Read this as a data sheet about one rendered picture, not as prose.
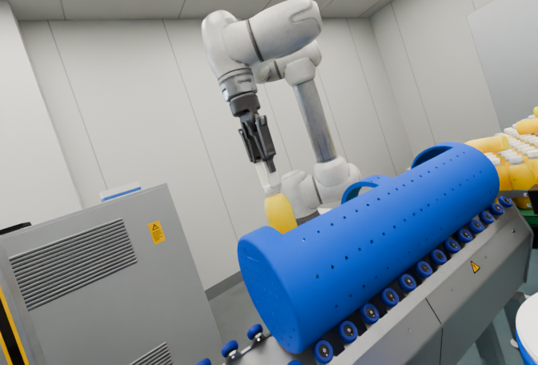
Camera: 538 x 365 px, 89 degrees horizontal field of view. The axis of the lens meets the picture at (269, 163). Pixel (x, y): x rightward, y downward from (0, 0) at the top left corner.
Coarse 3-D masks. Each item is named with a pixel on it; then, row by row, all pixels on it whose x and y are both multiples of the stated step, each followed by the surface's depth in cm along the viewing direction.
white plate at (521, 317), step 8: (536, 296) 46; (528, 304) 45; (536, 304) 44; (520, 312) 44; (528, 312) 43; (536, 312) 43; (520, 320) 42; (528, 320) 42; (536, 320) 41; (520, 328) 41; (528, 328) 40; (536, 328) 40; (520, 336) 40; (528, 336) 39; (536, 336) 39; (528, 344) 38; (536, 344) 38; (528, 352) 37; (536, 352) 37; (536, 360) 36
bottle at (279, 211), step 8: (272, 192) 68; (272, 200) 68; (280, 200) 67; (288, 200) 70; (264, 208) 70; (272, 208) 67; (280, 208) 67; (288, 208) 68; (272, 216) 67; (280, 216) 67; (288, 216) 67; (272, 224) 68; (280, 224) 67; (288, 224) 67; (296, 224) 69; (280, 232) 67
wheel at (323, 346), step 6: (318, 342) 59; (324, 342) 60; (312, 348) 59; (318, 348) 59; (324, 348) 59; (330, 348) 59; (318, 354) 58; (324, 354) 58; (330, 354) 58; (318, 360) 58; (324, 360) 57; (330, 360) 58
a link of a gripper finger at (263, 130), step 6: (258, 120) 63; (264, 120) 64; (258, 126) 64; (264, 126) 65; (264, 132) 65; (264, 138) 64; (270, 138) 65; (264, 144) 64; (270, 144) 65; (264, 150) 65; (270, 150) 65; (270, 156) 65
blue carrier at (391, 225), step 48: (384, 192) 75; (432, 192) 78; (480, 192) 87; (240, 240) 69; (288, 240) 61; (336, 240) 62; (384, 240) 66; (432, 240) 75; (288, 288) 54; (336, 288) 58; (288, 336) 60
